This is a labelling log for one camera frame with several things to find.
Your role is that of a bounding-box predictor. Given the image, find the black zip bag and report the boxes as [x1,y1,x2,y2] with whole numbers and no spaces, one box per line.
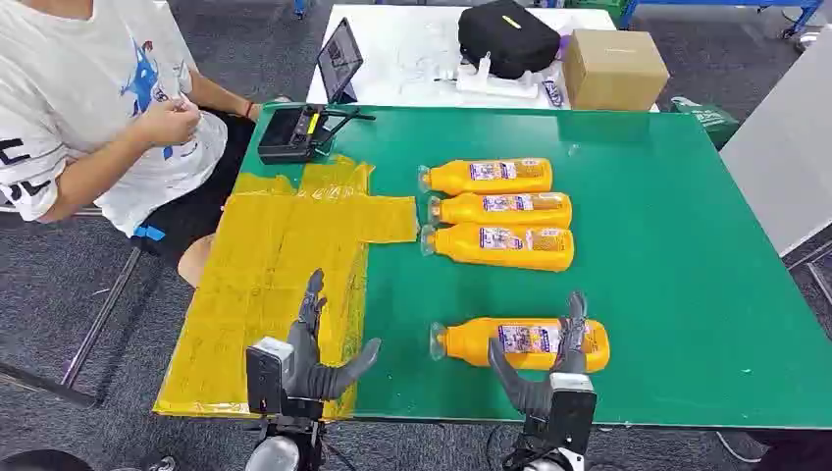
[457,0,562,80]

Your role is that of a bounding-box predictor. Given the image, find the person's right hand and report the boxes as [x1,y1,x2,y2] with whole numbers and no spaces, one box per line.
[132,95,204,149]

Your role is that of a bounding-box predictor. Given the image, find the grey table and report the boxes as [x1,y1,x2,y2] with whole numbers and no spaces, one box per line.
[719,26,832,307]

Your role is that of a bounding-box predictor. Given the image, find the metal chair frame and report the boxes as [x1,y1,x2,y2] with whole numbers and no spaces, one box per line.
[0,206,144,409]

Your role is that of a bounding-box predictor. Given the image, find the blue metal frame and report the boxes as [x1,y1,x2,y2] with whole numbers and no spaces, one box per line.
[617,0,825,37]

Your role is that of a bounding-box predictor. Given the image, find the white floor cable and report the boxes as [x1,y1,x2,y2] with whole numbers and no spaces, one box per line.
[714,431,763,465]

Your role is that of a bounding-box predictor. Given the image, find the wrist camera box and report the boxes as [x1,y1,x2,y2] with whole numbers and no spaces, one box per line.
[245,337,295,416]
[548,372,598,456]

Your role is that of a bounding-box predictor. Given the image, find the green carrier bag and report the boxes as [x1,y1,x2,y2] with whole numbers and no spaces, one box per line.
[669,95,741,152]

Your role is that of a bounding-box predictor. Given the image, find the black tablet on stand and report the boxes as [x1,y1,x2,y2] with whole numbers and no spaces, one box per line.
[316,17,365,105]

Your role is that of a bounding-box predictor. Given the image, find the white power strip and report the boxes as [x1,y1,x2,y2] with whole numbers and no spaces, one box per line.
[454,51,541,100]

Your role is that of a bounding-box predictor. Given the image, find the orange drink bottle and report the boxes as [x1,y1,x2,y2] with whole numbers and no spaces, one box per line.
[419,223,577,274]
[417,157,554,197]
[429,317,611,374]
[427,191,574,230]

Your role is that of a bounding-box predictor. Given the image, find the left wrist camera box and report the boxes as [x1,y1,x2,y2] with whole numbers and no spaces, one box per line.
[245,337,295,416]

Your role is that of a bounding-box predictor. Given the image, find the black handheld controller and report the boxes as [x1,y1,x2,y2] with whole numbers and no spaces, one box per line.
[257,103,377,166]

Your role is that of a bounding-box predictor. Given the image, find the green table mat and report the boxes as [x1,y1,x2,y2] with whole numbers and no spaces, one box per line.
[236,103,832,431]

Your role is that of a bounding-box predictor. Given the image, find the black bulky object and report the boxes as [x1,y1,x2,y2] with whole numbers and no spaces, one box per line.
[747,429,832,471]

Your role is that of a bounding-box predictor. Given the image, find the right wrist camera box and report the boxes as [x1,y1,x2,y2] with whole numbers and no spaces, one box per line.
[548,372,598,456]

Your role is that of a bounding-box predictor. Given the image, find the person's left hand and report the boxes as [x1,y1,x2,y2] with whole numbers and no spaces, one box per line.
[249,95,292,124]

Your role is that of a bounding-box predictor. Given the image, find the person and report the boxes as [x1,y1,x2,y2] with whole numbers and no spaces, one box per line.
[0,0,293,290]

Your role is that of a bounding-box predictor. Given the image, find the yellow plastic sheet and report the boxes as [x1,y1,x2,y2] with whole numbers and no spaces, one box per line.
[152,154,419,421]

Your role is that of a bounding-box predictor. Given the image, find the white cable coil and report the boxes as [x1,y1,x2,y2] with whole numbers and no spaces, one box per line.
[399,55,456,100]

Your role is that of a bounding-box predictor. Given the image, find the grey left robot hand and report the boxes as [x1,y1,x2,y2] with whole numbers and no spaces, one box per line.
[284,269,383,402]

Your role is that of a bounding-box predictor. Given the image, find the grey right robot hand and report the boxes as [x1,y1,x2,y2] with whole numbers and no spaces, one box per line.
[487,290,590,417]

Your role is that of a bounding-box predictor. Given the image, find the white table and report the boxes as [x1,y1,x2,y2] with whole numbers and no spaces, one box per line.
[305,5,661,113]

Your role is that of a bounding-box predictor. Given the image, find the brown cardboard box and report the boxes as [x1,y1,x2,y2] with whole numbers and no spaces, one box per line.
[562,28,671,112]

